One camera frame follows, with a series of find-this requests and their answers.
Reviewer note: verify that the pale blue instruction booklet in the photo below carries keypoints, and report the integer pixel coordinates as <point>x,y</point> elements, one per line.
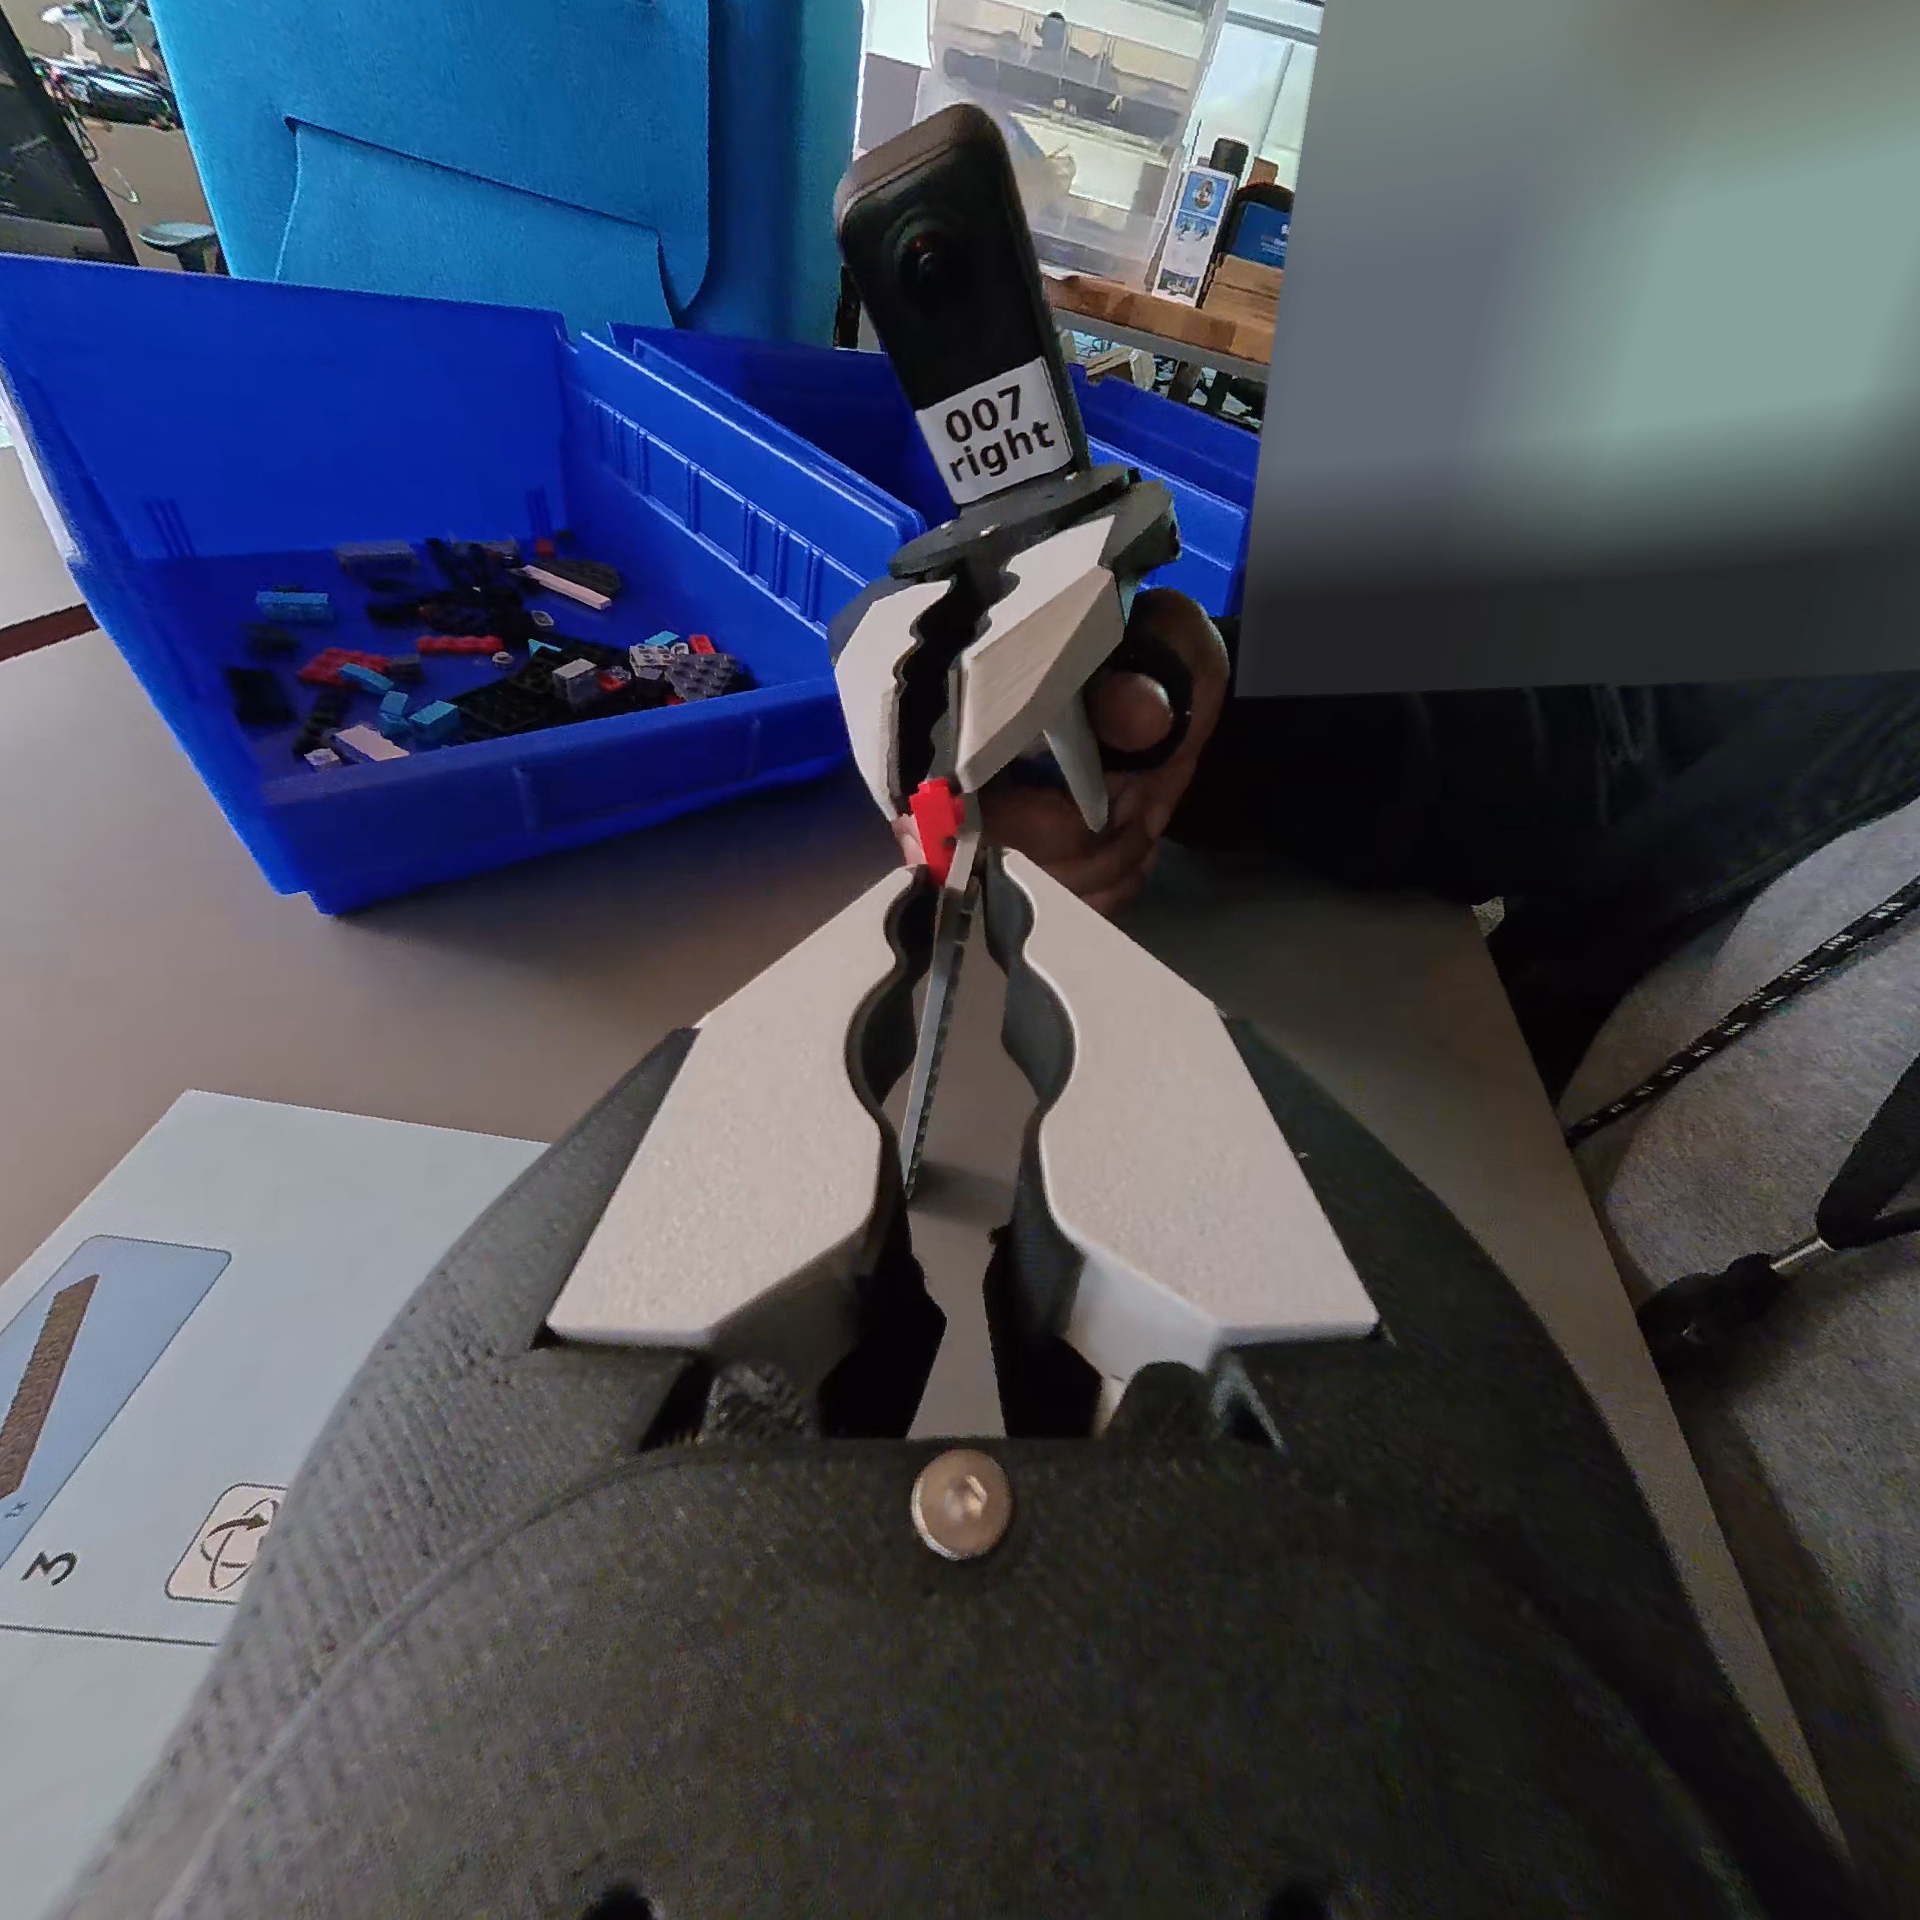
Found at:
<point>299,1201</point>

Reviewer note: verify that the pile of toy bricks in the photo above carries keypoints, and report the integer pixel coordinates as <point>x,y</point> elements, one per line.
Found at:
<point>510,699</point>

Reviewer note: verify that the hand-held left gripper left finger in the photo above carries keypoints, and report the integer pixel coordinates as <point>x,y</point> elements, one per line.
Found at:
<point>721,1201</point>

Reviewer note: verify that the dark monitor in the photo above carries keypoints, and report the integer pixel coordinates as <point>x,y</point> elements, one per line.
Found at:
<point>37,165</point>

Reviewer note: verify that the person's right forearm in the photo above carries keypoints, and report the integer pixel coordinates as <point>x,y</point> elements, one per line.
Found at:
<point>1425,796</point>

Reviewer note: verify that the small red brick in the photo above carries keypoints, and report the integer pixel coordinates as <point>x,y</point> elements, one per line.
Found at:
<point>933,827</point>

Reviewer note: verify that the grey desk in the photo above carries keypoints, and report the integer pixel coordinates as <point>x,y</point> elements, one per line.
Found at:
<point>451,1020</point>

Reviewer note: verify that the blue plastic bin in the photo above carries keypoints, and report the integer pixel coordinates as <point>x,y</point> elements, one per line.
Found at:
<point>451,452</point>
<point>751,389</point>

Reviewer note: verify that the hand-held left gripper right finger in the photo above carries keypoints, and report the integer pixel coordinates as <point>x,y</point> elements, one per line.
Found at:
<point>1200,1201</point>

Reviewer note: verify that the white blue small box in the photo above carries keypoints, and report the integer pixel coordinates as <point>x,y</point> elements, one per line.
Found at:
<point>1197,225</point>

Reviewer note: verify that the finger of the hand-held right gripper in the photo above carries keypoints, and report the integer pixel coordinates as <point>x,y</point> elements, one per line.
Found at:
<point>1037,662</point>
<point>879,675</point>

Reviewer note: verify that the blue felt bag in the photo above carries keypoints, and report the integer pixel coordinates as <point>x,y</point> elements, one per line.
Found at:
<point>451,120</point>

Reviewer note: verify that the long grey brick plate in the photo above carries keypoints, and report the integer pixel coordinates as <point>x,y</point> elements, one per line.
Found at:
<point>943,1037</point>

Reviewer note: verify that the stack of clear storage boxes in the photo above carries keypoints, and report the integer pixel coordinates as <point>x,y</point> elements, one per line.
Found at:
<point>1080,89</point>

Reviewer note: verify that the dark blue small box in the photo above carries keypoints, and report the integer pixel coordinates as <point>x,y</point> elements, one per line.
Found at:
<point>1262,235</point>

